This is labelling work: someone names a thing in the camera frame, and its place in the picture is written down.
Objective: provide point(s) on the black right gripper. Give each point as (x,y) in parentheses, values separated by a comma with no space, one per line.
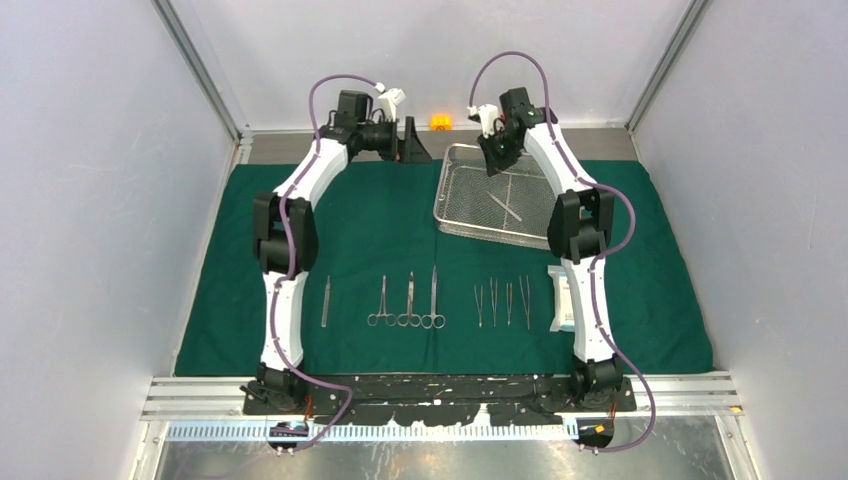
(495,164)

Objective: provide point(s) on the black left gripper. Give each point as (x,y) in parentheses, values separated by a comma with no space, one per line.
(413,149)

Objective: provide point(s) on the steel scalpel handle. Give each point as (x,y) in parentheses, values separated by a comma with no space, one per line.
(505,207)

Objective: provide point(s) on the metal mesh instrument tray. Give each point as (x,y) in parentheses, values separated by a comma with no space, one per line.
(529,187)

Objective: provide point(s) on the green surgical drape cloth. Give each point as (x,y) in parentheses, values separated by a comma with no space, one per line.
(376,220)

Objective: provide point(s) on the steel surgical forceps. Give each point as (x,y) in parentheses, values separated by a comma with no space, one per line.
(479,295)

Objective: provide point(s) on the long steel probe rod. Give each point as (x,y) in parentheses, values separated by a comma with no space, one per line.
(326,303)

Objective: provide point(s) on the small steel scissors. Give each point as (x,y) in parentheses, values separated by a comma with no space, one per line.
(408,317)

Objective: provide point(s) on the steel needle holder clamp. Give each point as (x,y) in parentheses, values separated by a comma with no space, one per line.
(509,301)

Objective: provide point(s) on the steel ring-handled hemostat clamp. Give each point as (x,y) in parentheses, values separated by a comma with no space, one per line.
(382,315)

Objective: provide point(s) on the steel ring-handled scissors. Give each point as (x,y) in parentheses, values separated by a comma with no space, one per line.
(433,319)

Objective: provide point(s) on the white sterile packet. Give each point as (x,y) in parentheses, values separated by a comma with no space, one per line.
(563,320)

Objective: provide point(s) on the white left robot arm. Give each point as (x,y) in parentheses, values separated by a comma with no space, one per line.
(284,232)

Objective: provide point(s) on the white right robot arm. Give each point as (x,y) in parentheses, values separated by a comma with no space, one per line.
(579,231)

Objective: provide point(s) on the yellow toy block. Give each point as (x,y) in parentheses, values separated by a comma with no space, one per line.
(441,123)

